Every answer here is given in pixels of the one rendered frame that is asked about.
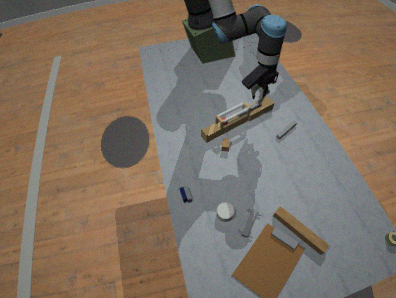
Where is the brown wooden bar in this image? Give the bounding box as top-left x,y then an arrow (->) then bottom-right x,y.
273,206 -> 329,255

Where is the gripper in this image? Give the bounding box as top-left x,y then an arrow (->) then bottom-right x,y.
251,62 -> 278,104

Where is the small wooden block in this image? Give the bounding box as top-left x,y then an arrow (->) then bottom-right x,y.
221,138 -> 230,152

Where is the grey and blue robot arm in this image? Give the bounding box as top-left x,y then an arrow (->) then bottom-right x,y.
184,0 -> 287,89

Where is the white round disc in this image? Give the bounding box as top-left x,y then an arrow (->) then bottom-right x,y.
217,203 -> 234,222

